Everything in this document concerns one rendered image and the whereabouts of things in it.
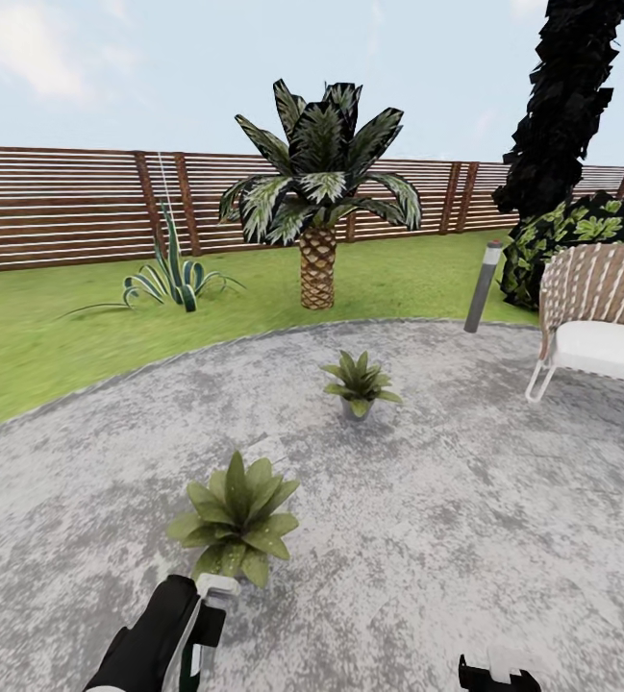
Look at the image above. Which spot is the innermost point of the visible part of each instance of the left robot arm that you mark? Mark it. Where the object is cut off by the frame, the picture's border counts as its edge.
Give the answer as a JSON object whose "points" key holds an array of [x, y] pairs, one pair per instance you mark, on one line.
{"points": [[142, 657]]}

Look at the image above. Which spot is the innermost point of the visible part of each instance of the pot plant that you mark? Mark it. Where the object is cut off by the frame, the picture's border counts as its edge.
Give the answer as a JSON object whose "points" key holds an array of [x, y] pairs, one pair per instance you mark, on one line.
{"points": [[362, 386], [234, 513]]}

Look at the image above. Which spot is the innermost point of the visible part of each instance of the garden chair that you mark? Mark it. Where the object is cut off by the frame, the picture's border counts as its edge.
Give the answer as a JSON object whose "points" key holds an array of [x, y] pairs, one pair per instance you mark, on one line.
{"points": [[581, 313]]}

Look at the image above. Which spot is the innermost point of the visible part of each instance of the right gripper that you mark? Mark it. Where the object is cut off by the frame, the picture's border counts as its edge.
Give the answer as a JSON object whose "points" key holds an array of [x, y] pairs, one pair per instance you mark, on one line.
{"points": [[476, 679]]}

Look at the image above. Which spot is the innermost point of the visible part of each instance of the tree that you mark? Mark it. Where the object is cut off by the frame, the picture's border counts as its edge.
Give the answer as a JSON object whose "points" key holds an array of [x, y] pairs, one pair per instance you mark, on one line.
{"points": [[564, 112]]}

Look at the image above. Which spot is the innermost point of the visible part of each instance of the insectifuge atomizer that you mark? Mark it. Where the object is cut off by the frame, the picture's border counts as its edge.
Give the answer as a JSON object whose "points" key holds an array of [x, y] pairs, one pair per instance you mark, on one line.
{"points": [[190, 668]]}

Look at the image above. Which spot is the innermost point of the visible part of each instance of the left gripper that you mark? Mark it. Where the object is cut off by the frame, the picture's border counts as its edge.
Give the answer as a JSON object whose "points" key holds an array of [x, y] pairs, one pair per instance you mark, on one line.
{"points": [[209, 627]]}

